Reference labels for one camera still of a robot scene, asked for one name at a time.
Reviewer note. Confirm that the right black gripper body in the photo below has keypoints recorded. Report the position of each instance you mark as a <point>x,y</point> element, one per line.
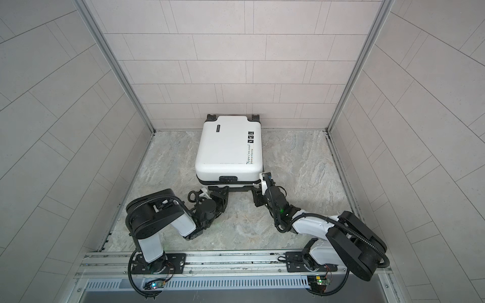
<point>275,213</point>

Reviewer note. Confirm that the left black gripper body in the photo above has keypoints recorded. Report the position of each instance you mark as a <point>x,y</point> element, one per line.
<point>213,206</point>

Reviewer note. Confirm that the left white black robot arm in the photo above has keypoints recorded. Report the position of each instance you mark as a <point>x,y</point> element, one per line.
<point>146,217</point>

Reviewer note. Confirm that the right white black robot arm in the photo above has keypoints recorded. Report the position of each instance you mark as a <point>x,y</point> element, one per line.
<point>357,246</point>

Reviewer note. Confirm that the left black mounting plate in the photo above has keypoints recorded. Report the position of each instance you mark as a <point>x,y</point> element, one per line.
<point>171,263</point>

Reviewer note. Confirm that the black mounting plate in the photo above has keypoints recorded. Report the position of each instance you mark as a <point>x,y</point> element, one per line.
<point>171,263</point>
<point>296,262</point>

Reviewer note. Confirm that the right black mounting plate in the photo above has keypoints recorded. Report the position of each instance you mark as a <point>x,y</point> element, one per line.
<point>296,262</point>

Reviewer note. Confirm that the left green circuit board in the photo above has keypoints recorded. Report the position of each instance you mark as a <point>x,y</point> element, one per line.
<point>156,284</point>

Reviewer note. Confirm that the green circuit board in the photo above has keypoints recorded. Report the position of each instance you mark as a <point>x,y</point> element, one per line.
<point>319,284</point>
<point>156,284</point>

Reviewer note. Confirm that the right green circuit board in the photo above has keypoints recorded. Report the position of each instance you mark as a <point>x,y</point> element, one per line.
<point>319,284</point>

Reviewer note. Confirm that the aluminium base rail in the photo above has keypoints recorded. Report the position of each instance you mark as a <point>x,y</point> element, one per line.
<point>224,276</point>

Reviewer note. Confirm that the left aluminium corner post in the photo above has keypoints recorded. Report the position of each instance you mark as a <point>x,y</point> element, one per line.
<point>107,52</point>

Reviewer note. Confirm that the aluminium corner post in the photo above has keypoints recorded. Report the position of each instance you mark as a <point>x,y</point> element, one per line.
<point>107,52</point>
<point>379,21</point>

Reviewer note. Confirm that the right aluminium corner post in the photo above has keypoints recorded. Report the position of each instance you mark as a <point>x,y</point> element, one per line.
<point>379,21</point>

